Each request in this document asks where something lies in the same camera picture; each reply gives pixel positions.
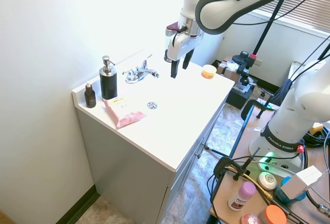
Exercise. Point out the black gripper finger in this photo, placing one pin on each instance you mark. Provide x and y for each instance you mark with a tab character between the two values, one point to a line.
187	59
174	68

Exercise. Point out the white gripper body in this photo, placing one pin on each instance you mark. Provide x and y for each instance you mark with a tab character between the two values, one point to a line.
180	45

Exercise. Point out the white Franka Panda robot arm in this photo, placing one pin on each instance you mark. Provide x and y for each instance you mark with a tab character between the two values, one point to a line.
288	105

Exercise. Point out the orange white cream jar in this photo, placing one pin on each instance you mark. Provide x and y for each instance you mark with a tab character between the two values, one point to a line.
208	71

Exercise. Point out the brown cardboard box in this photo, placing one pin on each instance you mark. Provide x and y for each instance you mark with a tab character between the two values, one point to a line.
227	70

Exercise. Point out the chrome sink drain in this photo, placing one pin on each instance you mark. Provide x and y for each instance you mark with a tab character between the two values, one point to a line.
152	105

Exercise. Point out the black microscope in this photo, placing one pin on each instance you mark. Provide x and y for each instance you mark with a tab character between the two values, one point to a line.
245	79

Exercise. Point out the pink wipes packet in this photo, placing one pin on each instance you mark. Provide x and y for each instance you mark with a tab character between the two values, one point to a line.
125	112

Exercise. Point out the black chrome soap dispenser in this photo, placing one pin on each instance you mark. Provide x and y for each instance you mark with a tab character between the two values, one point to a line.
108	79

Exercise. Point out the white vanity cabinet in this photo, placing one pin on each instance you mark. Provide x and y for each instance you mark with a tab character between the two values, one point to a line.
144	136

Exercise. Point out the black C-clamp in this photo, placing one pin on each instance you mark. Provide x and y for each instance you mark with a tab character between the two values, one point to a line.
232	164
254	108

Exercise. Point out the small brown dropper bottle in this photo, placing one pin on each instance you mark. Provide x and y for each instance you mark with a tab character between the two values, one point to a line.
90	97

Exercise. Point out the window blinds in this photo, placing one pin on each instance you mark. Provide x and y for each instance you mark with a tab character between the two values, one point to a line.
303	5

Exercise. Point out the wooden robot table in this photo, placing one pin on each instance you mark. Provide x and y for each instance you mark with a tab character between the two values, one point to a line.
247	182

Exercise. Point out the red emergency stop button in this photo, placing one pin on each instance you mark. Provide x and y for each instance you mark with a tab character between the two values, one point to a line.
300	148

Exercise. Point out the pink cap deodorant bottle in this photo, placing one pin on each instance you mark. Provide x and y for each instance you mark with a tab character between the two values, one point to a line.
241	196

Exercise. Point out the round white soap tin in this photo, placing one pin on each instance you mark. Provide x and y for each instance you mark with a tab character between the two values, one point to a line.
267	180

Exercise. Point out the white cardboard box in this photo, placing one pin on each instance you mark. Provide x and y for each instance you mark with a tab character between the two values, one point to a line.
301	182

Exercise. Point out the pink round soap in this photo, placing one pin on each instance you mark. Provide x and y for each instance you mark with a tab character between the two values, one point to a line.
250	219

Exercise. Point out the blue round container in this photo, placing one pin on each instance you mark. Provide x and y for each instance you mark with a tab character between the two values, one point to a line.
288	198

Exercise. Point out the orange round lid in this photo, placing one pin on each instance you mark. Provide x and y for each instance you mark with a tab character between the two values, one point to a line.
273	215

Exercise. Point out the dark red wrist camera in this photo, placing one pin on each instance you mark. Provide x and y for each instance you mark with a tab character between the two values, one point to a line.
172	27

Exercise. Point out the black camera stand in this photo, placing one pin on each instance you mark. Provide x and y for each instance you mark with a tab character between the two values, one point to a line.
260	41

